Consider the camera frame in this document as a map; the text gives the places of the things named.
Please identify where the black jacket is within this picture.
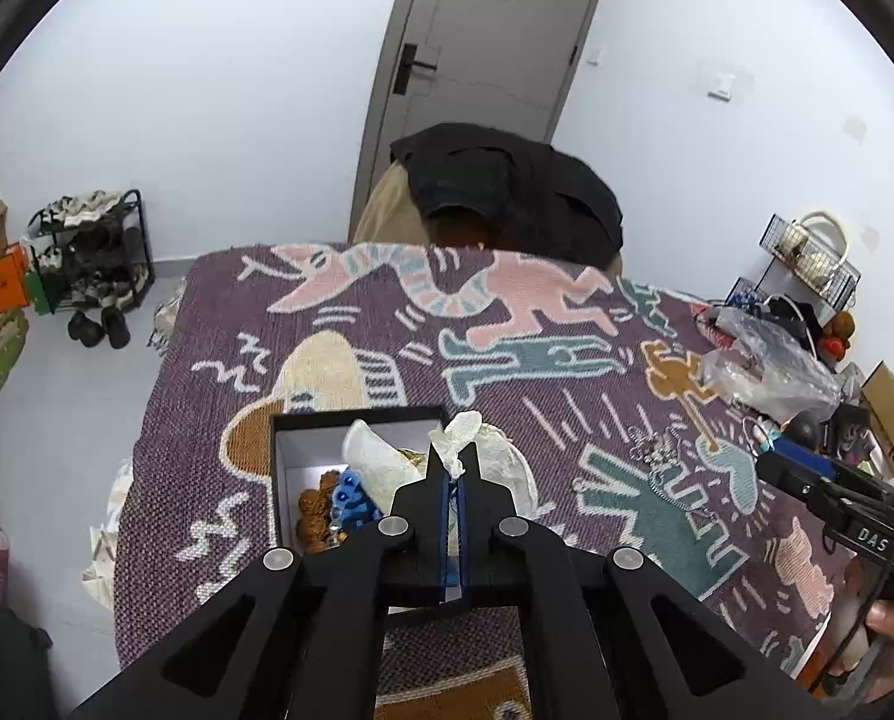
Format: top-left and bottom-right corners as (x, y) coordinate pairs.
(388, 121), (625, 269)

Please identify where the black wire rack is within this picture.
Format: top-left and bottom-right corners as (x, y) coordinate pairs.
(723, 213), (862, 317)

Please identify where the white gauze pouch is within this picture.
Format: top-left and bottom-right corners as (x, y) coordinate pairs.
(341, 410), (539, 535)

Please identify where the wooden bead bracelet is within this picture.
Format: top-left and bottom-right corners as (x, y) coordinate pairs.
(292, 468), (344, 550)

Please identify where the silver necklace chain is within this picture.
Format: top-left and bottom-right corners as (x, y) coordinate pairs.
(574, 475), (719, 524)

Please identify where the purple printed blanket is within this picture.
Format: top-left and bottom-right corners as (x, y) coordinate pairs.
(112, 240), (862, 720)

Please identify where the black box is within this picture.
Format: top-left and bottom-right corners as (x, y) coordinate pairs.
(268, 405), (527, 610)

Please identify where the tan chair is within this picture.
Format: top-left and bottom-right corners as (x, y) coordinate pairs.
(352, 163), (625, 275)

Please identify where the white handbag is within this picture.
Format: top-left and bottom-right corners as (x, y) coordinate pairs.
(780, 211), (851, 291)

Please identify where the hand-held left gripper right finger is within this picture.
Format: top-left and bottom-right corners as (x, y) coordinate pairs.
(458, 444), (839, 720)

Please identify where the brown plush toy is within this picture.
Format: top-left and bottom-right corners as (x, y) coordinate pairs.
(821, 310), (858, 359)

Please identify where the orange box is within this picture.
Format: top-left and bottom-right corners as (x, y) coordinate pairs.
(0, 243), (32, 317)

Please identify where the blue charm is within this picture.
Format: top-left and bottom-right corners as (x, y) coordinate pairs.
(330, 468), (383, 539)

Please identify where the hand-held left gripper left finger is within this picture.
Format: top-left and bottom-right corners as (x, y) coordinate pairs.
(68, 444), (461, 720)

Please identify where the black haired doll figurine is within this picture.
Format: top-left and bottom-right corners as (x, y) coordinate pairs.
(763, 413), (824, 454)

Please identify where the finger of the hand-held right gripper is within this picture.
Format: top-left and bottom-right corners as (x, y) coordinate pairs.
(772, 438), (844, 471)
(754, 451), (862, 505)

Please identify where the clear plastic bag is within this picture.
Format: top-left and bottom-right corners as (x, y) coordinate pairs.
(700, 305), (843, 426)

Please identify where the green paper bag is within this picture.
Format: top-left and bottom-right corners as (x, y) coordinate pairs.
(25, 269), (52, 317)

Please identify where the silver key chain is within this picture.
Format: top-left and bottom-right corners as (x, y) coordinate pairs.
(626, 425), (682, 467)

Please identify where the grey door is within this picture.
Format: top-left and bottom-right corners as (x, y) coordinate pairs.
(349, 0), (615, 242)

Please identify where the black bag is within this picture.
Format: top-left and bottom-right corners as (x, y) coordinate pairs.
(0, 598), (56, 720)

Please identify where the black door lock handle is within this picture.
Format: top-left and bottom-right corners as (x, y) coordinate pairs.
(390, 43), (443, 95)

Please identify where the black shoe rack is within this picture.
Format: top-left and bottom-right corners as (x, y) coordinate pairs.
(25, 189), (156, 314)

